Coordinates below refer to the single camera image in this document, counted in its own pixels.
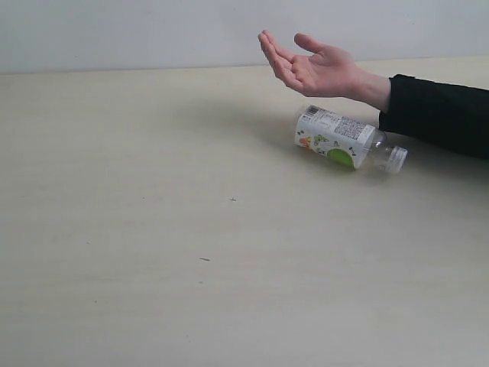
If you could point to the person's open bare hand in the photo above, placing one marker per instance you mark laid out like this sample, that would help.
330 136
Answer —
328 72

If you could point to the square bottle white fruit label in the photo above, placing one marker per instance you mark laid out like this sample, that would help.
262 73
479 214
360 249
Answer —
345 141

